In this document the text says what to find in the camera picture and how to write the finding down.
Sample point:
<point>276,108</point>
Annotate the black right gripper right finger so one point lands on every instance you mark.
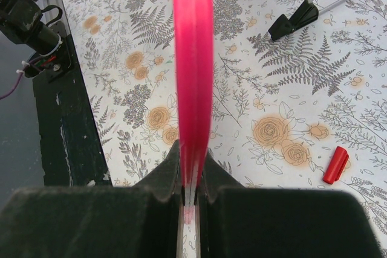
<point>236,221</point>

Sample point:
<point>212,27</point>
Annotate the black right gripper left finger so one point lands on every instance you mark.
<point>98,221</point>

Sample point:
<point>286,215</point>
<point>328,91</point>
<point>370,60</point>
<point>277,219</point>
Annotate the red marker cap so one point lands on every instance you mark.
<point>336,166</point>

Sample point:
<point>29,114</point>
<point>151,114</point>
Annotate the pink framed whiteboard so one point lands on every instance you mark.
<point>193,23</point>

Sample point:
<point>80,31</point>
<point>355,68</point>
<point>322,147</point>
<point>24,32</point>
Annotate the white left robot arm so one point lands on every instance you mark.
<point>24,22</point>

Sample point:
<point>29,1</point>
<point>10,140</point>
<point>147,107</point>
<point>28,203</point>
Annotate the floral patterned mat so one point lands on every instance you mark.
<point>280,108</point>

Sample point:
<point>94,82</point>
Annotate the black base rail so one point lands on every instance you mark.
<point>71,150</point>

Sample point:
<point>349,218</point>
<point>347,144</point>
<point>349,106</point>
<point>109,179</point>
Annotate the wire whiteboard easel stand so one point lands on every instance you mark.
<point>306,13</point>

